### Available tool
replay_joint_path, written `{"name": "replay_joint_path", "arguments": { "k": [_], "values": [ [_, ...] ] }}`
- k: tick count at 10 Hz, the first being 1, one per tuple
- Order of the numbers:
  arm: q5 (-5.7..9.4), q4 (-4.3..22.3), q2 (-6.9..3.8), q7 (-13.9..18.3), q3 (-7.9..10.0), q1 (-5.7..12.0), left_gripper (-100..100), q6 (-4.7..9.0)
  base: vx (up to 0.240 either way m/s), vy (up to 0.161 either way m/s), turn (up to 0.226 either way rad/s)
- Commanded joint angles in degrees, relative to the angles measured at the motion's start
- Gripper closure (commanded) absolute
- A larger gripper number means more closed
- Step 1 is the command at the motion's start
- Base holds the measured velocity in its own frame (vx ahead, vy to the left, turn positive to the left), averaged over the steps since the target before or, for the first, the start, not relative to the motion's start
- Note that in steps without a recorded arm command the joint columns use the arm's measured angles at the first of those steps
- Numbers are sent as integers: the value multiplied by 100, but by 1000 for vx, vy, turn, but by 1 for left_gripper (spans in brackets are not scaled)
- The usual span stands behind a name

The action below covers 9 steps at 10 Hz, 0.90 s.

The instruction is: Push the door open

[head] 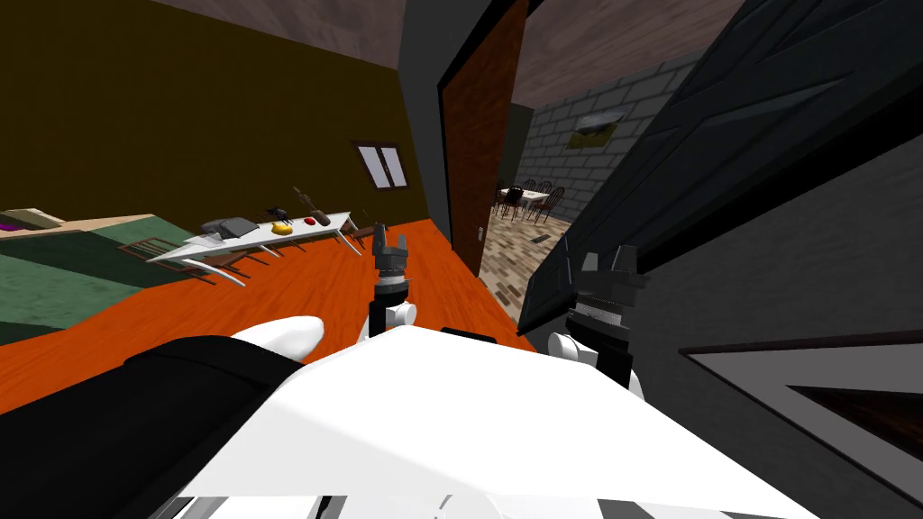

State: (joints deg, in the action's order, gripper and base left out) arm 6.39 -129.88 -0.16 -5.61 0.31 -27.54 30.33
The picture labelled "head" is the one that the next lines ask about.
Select green wall picture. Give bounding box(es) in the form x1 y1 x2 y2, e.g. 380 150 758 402
565 111 626 152

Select black panelled door leaf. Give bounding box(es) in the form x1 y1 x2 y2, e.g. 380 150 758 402
516 0 923 338

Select dark framed window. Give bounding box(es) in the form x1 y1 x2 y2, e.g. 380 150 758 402
350 140 412 193

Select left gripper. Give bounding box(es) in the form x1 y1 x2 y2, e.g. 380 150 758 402
371 223 412 286

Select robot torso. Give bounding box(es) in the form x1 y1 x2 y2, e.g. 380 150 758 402
147 323 821 519

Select dark framed wall picture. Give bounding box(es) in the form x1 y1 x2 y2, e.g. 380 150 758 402
677 330 923 509

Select green rug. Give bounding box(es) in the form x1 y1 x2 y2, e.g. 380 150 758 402
0 214 217 347

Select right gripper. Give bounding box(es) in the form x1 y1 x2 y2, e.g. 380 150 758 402
571 244 652 310

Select long white table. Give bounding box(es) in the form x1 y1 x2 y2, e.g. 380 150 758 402
146 186 364 289

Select brown wooden door leaf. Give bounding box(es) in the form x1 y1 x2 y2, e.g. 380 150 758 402
440 0 532 279

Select white dining table with chairs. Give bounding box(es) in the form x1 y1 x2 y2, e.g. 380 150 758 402
493 178 567 225

